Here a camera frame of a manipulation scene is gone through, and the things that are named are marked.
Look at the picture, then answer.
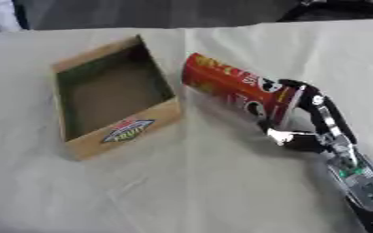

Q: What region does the red cylindrical can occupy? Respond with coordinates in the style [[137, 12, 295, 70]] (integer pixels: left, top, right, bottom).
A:
[[181, 52, 307, 131]]

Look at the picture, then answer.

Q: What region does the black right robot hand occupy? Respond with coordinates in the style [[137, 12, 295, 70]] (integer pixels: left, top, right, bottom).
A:
[[257, 78, 358, 154]]

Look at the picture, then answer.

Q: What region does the black tripod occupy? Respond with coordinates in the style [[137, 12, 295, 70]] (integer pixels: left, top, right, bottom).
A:
[[277, 0, 373, 22]]

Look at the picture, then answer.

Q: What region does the tan cardboard box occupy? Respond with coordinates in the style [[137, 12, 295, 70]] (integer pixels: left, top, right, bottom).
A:
[[49, 34, 184, 161]]

